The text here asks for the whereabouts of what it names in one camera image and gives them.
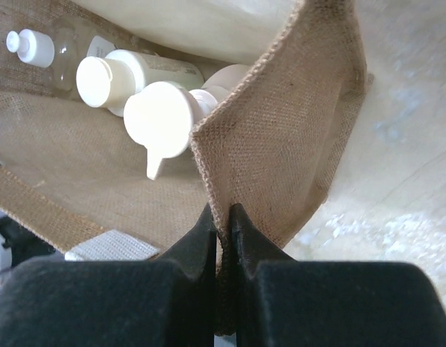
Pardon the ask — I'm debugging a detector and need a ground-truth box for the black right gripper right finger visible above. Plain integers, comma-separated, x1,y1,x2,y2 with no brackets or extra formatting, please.
229,204,446,346

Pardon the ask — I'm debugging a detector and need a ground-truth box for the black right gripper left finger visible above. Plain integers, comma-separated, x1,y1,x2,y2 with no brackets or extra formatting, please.
0,207,216,346

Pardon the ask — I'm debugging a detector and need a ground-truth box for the brown burlap canvas bag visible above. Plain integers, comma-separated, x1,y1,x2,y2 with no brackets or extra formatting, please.
0,0,375,267

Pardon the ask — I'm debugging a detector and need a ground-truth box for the beige pump dispenser bottle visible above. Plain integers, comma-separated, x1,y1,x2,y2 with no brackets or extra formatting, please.
124,64,250,180

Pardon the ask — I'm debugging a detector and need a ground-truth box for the pale green lotion bottle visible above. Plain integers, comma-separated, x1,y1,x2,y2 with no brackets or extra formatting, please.
76,49,204,117

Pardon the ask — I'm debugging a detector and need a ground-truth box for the small clear amber bottle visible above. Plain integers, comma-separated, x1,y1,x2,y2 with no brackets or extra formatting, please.
6,17,117,100

